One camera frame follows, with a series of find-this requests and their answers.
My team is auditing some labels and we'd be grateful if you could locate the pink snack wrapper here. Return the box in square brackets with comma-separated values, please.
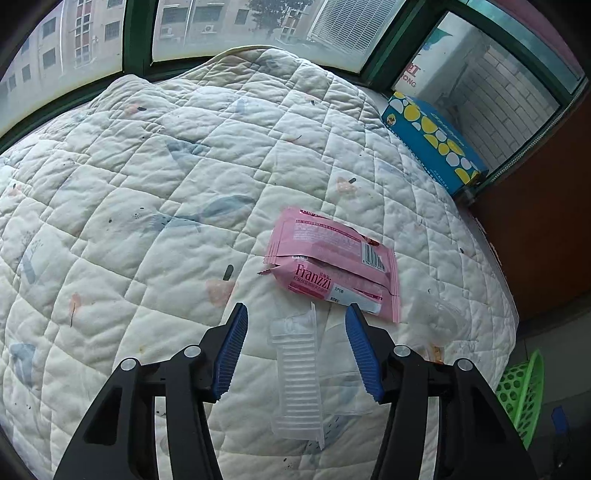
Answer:
[265, 207, 398, 280]
[259, 256, 402, 324]

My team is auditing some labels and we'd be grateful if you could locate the clear plastic bag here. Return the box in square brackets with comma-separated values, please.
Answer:
[409, 291, 465, 365]

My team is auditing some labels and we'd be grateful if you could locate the green plastic mesh basket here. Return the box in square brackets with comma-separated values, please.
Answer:
[496, 349, 546, 455]

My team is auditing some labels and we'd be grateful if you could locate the blue spotted tissue box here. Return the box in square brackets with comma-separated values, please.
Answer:
[381, 91, 489, 197]

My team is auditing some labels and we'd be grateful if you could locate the white quilted blanket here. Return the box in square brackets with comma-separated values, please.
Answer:
[0, 45, 515, 480]

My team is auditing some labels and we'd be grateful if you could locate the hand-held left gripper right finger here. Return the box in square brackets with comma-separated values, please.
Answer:
[345, 304, 539, 480]

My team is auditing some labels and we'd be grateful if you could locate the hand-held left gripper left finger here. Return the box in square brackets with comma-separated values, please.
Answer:
[53, 302, 249, 480]

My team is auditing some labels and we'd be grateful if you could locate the green window frame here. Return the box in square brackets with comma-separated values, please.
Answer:
[0, 0, 589, 195]

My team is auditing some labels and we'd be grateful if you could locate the clear ribbed plastic tray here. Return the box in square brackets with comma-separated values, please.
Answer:
[269, 302, 372, 450]

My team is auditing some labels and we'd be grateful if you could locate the brown wooden cabinet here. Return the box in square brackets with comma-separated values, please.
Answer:
[466, 83, 591, 324]

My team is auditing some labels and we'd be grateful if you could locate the apartment building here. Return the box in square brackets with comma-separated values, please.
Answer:
[0, 0, 319, 125]

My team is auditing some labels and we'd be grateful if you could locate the pink roller blind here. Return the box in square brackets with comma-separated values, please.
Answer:
[508, 0, 587, 75]

